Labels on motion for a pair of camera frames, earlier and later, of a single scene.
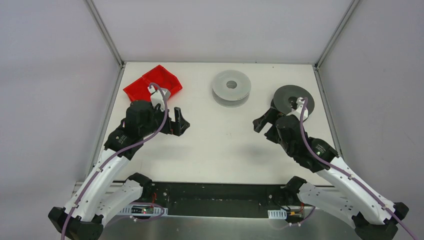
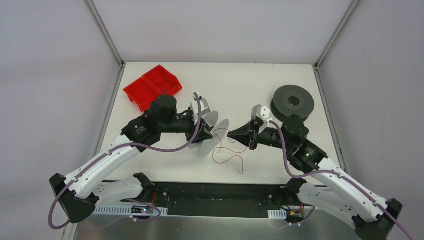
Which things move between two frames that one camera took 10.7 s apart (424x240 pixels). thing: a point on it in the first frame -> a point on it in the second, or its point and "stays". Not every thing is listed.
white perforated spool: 231,88 -> 207,146
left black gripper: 174,125 -> 195,129
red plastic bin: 139,90 stays
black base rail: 215,199 stays
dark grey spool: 281,98 stays
